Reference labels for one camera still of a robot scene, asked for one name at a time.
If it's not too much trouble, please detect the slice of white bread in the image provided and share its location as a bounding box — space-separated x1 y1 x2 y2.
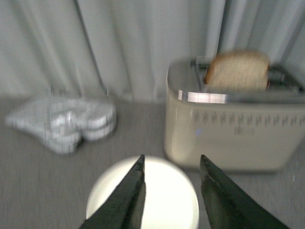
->
204 50 270 91

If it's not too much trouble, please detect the right grey curtain panel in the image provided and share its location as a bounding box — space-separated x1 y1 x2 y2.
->
76 0 305 102

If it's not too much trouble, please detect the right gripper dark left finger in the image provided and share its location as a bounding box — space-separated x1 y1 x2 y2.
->
80 155 146 229

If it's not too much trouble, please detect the beige two-slot toaster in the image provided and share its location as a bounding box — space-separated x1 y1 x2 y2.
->
164 58 305 172

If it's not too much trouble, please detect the lower silver quilted oven mitt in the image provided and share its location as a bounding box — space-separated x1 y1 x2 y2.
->
40 118 116 155

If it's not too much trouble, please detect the round white plate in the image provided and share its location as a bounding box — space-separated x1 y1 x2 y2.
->
86 156 199 229

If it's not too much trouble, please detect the left grey curtain panel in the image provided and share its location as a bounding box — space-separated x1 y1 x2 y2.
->
0 0 106 97

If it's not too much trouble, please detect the upper silver quilted oven mitt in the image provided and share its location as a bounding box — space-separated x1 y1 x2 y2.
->
5 96 116 133

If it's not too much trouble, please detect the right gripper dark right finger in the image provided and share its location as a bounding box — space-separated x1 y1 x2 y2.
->
200 155 288 229

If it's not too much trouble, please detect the grey curtain panel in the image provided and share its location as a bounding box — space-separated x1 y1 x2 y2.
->
76 0 305 102
0 0 106 97

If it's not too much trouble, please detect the silver quilted oven mitt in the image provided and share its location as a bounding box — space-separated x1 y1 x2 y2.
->
40 118 116 155
5 96 116 133

